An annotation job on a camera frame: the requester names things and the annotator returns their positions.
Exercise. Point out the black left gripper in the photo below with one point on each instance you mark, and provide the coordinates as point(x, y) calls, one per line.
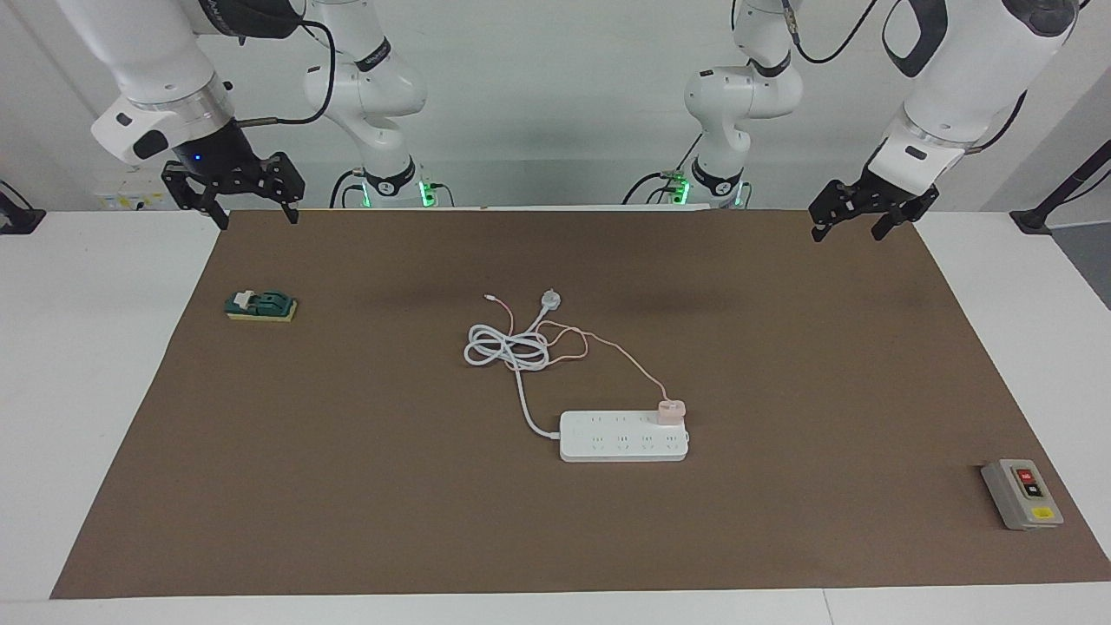
point(868, 195)

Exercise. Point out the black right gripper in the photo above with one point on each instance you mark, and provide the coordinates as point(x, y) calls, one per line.
point(230, 165)

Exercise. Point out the pink charger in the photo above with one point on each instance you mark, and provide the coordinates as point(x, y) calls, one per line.
point(672, 411)

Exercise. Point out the white power strip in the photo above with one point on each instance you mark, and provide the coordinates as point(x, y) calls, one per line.
point(621, 443)

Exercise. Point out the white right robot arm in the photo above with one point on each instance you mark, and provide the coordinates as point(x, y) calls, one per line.
point(156, 52)

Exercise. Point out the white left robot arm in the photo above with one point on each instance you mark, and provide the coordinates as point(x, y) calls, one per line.
point(972, 61)

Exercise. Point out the black table clamp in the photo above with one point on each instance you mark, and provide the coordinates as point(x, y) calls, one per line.
point(17, 217)

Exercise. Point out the brown table mat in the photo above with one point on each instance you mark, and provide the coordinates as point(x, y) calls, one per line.
point(347, 477)

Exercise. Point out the grey push button box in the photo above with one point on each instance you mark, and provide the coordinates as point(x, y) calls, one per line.
point(1022, 495)

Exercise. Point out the green knife switch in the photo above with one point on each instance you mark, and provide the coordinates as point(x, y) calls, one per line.
point(265, 304)

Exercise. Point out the white wall outlet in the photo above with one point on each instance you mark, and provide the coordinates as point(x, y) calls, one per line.
point(130, 200)

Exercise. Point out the black camera stand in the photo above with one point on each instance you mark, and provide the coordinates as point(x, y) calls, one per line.
point(1063, 187)

